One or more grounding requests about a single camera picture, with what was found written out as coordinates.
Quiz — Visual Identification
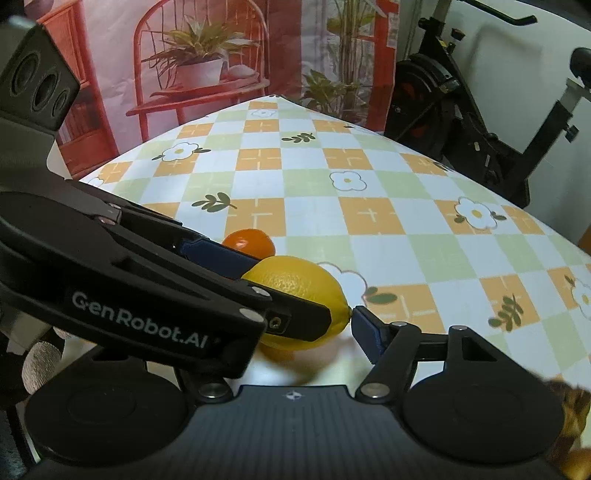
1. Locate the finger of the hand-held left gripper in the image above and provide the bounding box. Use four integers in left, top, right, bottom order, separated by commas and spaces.
9, 191, 333, 343
69, 178, 262, 282

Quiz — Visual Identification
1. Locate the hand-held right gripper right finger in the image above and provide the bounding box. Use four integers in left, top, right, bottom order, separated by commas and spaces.
351, 305, 506, 401

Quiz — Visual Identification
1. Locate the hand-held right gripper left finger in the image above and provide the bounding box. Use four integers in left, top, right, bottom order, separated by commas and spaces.
175, 367, 234, 403

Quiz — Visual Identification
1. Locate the person's left hand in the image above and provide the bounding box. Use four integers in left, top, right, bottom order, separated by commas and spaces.
21, 327, 70, 407

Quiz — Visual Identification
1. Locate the small orange tangerine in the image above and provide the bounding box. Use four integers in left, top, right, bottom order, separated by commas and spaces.
222, 228, 276, 259

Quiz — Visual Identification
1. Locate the checkered floral tablecloth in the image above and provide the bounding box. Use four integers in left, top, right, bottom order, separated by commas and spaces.
46, 95, 591, 388

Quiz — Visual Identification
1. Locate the black exercise bike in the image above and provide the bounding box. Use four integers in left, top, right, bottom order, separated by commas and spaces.
383, 0, 591, 208

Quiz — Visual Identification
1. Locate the pink printed wall backdrop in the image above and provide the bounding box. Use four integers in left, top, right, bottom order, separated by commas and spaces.
23, 0, 402, 178

